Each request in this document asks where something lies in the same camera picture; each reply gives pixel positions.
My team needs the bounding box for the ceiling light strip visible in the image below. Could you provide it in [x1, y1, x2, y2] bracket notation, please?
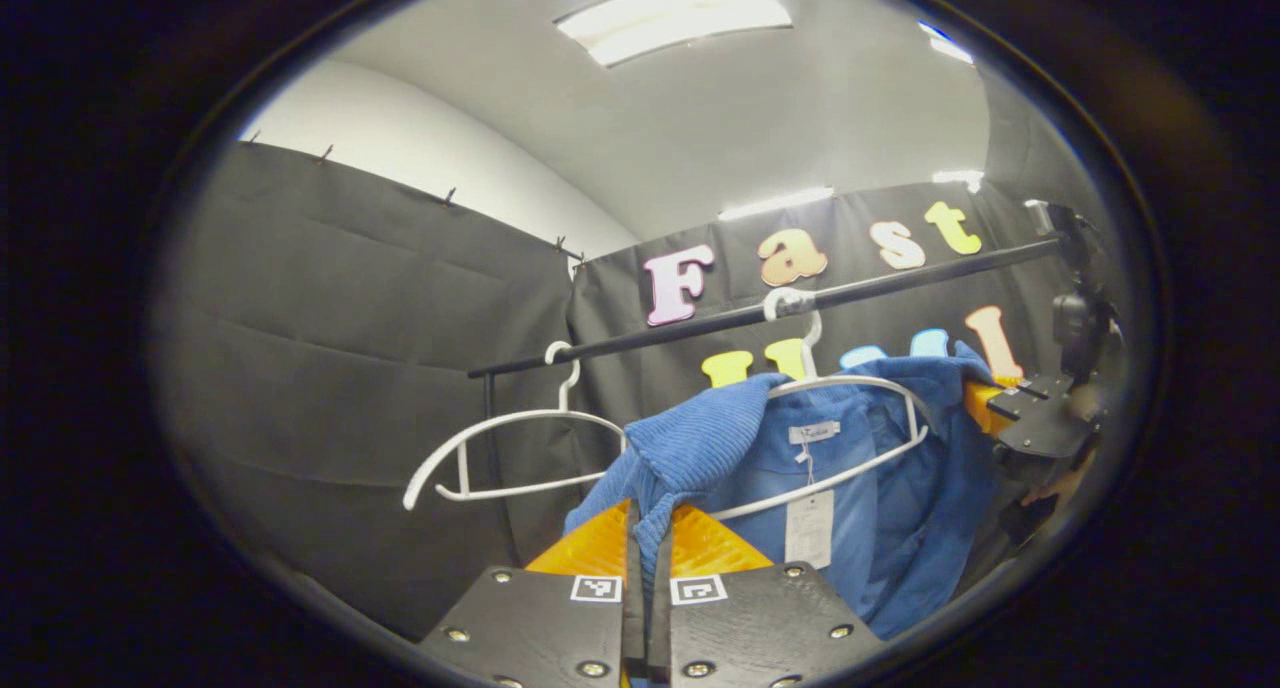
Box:
[720, 186, 836, 221]

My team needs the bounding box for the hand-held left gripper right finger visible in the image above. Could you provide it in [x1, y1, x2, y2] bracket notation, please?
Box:
[650, 503, 886, 688]

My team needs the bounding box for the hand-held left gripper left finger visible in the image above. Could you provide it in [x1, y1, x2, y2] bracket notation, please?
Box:
[420, 498, 648, 688]

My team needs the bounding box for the blue corduroy jacket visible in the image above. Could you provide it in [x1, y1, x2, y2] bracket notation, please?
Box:
[563, 343, 1001, 641]

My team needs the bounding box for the black backdrop cloth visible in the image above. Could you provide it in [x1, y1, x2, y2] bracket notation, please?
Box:
[150, 140, 1111, 639]

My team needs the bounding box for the black clothes rack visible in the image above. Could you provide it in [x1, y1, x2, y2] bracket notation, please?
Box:
[467, 236, 1063, 489]

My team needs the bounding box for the white clothes hanger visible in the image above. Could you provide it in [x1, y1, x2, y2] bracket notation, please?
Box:
[403, 341, 629, 511]
[700, 288, 931, 521]

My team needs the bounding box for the square ceiling light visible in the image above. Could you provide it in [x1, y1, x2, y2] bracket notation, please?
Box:
[918, 20, 976, 66]

